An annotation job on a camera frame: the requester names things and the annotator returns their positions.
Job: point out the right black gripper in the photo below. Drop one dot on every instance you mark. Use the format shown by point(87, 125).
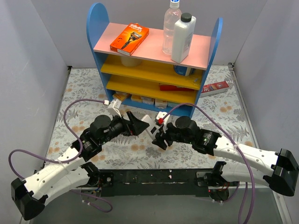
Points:
point(162, 136)

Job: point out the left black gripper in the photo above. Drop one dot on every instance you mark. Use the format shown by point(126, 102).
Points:
point(127, 123)

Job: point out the white remote control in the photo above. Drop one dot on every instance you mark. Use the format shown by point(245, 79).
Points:
point(152, 129)

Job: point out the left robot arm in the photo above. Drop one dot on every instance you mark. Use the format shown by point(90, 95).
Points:
point(73, 168)

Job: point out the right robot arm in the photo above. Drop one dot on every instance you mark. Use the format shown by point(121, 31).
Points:
point(277, 170)

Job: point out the yellow and white small box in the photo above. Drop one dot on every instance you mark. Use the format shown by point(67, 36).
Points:
point(121, 96)

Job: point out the white orange small box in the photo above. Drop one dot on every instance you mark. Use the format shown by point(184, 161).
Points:
point(160, 104)

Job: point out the white blue small box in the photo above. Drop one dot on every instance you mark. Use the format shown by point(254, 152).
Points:
point(172, 104)

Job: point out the red flat box on shelf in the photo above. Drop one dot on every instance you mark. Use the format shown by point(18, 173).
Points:
point(164, 87)

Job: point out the blue shelf with coloured boards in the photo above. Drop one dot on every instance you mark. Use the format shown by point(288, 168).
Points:
point(156, 67)

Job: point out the cream cylindrical container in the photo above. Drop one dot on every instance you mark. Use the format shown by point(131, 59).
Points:
point(129, 61)

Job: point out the floral table mat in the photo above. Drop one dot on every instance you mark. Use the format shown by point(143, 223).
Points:
point(85, 99)

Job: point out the red toothpaste box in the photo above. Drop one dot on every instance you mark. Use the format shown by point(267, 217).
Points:
point(215, 88)

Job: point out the blue and white tub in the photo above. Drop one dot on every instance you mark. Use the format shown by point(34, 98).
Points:
point(183, 71)

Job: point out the orange razor box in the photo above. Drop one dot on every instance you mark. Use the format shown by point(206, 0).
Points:
point(129, 39)

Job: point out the white bottle with black cap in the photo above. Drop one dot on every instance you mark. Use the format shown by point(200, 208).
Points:
point(182, 37)

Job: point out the clear plastic water bottle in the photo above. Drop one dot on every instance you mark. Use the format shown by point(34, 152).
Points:
point(172, 15)

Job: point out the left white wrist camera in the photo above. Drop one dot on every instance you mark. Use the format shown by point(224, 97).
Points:
point(113, 107)

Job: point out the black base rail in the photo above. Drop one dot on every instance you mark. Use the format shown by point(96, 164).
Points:
point(163, 182)

